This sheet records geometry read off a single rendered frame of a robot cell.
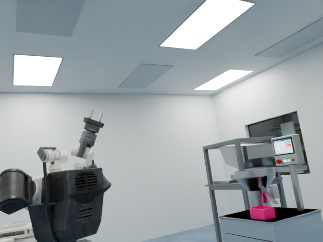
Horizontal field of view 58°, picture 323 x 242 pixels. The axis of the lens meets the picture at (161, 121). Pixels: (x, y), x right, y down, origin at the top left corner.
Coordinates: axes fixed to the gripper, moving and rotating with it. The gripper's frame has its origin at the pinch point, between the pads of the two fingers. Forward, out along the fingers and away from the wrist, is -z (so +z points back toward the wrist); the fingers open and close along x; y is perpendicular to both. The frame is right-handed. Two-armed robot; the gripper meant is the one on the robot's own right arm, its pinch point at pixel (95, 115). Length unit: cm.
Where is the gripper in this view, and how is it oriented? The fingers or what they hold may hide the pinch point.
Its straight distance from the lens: 179.2
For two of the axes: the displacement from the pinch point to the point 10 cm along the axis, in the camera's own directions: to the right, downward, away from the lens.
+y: -4.2, 0.9, 9.0
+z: -2.8, 9.4, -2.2
